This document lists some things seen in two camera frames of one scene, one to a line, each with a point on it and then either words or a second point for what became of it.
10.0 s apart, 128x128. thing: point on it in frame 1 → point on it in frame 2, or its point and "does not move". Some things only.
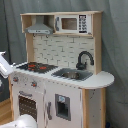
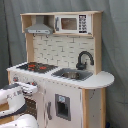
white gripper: x=6 y=68 → x=27 y=89
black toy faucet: x=79 y=65 does not move
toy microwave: x=73 y=24 does not move
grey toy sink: x=72 y=74 does not move
